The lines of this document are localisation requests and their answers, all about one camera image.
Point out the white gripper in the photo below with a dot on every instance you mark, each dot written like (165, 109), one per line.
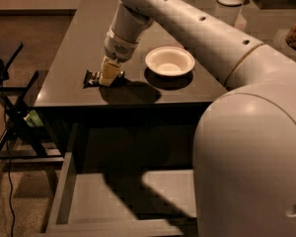
(118, 48)

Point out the black chocolate rxbar wrapper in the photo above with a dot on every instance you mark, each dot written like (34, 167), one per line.
(96, 79)

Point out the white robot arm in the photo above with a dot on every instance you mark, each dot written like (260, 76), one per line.
(244, 150)

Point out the open grey top drawer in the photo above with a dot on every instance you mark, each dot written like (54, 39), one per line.
(126, 182)

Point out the white paper bowl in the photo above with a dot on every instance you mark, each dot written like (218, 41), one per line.
(169, 61)

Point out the green packet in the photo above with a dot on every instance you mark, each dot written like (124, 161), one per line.
(33, 120)

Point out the black folding stand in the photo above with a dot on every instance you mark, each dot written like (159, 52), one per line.
(19, 140)

